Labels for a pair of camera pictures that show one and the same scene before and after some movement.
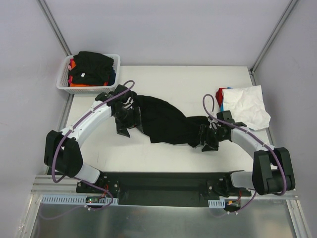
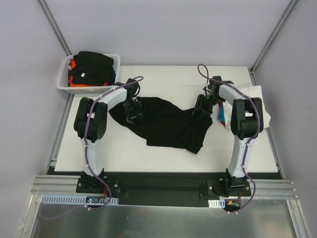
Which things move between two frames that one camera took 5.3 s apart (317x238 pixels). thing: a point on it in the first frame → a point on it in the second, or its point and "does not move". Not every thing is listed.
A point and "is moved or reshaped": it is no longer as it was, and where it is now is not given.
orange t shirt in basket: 76,85 does not move
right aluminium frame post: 252,69 does not move
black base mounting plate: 166,188 does not move
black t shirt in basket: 91,69 does not move
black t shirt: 163,123 is moved or reshaped
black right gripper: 206,137 → 199,109
